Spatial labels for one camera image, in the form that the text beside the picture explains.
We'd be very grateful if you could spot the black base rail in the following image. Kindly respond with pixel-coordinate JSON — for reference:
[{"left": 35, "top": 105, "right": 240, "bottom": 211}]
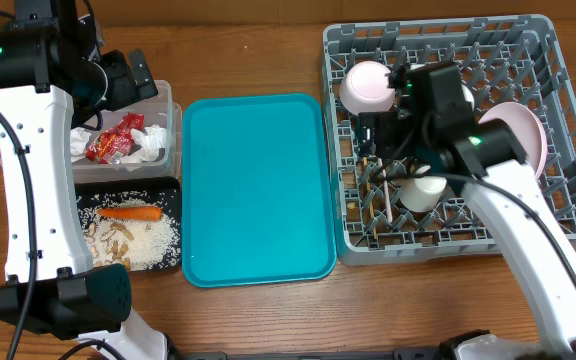
[{"left": 167, "top": 329, "right": 534, "bottom": 360}]

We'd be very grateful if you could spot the white round plate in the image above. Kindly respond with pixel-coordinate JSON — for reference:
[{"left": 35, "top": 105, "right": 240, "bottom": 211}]
[{"left": 479, "top": 102, "right": 548, "bottom": 179}]

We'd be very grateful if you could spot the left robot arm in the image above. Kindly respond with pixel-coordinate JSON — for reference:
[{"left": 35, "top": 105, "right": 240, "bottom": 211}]
[{"left": 0, "top": 0, "right": 177, "bottom": 359}]

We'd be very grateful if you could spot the clear plastic bin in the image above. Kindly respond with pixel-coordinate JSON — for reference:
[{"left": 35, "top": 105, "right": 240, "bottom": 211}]
[{"left": 72, "top": 80, "right": 182, "bottom": 183}]

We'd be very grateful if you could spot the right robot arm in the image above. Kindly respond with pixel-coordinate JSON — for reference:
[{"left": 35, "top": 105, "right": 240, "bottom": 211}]
[{"left": 355, "top": 62, "right": 576, "bottom": 359}]

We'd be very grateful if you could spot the red snack wrapper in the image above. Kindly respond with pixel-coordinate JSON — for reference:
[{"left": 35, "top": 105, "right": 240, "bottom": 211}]
[{"left": 85, "top": 113, "right": 145, "bottom": 164}]

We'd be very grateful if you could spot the grey dishwasher rack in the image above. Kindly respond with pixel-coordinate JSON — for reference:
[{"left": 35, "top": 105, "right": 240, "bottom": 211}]
[{"left": 321, "top": 15, "right": 576, "bottom": 265}]

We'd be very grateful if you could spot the pink bowl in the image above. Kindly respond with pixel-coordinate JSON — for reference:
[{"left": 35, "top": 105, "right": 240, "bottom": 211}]
[{"left": 339, "top": 61, "right": 396, "bottom": 115}]

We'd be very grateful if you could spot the black tray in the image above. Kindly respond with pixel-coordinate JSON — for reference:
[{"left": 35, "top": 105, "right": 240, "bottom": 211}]
[{"left": 74, "top": 175, "right": 183, "bottom": 274}]

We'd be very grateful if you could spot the white cup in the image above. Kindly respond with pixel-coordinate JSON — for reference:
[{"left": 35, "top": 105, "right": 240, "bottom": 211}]
[{"left": 399, "top": 165, "right": 447, "bottom": 213}]

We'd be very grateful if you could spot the white plastic fork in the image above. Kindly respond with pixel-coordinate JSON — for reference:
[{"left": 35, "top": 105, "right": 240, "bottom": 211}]
[{"left": 377, "top": 158, "right": 393, "bottom": 223}]

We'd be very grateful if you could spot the white napkin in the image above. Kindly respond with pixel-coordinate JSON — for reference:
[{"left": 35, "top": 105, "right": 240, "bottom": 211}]
[{"left": 70, "top": 128, "right": 91, "bottom": 157}]

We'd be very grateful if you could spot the wooden chopstick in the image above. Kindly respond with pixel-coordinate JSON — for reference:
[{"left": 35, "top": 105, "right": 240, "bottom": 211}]
[{"left": 362, "top": 157, "right": 378, "bottom": 247}]

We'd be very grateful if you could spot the small white bowl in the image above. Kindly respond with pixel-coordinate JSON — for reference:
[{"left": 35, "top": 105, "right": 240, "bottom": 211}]
[{"left": 461, "top": 84, "right": 475, "bottom": 109}]

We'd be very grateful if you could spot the orange carrot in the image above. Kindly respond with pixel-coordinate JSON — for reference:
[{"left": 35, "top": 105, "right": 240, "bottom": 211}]
[{"left": 97, "top": 206, "right": 163, "bottom": 221}]

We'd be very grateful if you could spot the white tissue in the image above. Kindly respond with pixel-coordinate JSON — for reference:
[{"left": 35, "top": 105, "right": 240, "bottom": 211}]
[{"left": 120, "top": 125, "right": 168, "bottom": 164}]

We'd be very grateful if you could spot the peanut shells and rice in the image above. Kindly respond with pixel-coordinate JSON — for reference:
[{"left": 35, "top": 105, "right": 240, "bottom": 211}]
[{"left": 76, "top": 192, "right": 182, "bottom": 271}]

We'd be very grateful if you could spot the teal serving tray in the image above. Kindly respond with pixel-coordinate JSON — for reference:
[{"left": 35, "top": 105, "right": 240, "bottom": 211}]
[{"left": 181, "top": 93, "right": 337, "bottom": 288}]

